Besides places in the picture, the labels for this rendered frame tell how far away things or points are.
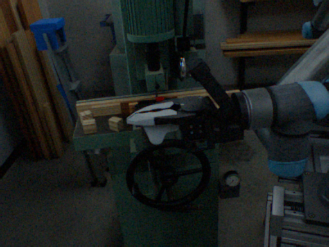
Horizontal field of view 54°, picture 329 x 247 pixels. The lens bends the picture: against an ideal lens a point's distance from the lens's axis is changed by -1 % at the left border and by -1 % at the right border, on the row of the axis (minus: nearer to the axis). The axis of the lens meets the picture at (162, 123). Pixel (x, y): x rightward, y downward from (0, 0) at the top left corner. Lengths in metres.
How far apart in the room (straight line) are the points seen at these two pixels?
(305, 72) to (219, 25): 2.93
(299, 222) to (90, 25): 3.15
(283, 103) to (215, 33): 3.10
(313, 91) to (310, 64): 0.14
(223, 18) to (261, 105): 3.08
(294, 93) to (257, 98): 0.07
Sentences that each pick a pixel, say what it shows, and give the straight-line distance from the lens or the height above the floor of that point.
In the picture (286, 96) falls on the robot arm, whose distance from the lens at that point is 0.61.
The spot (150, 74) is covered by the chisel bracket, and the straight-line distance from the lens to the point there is 1.24.
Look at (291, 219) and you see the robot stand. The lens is 1.07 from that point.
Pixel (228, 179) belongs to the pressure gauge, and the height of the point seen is 0.67.
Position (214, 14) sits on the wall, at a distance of 3.62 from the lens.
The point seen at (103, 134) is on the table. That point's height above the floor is 0.90.
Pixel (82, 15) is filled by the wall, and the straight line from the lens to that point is 3.76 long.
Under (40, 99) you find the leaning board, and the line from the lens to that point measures 2.69.
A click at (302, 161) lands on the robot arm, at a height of 1.11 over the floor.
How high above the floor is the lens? 1.50
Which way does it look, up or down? 29 degrees down
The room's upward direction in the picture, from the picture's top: 5 degrees counter-clockwise
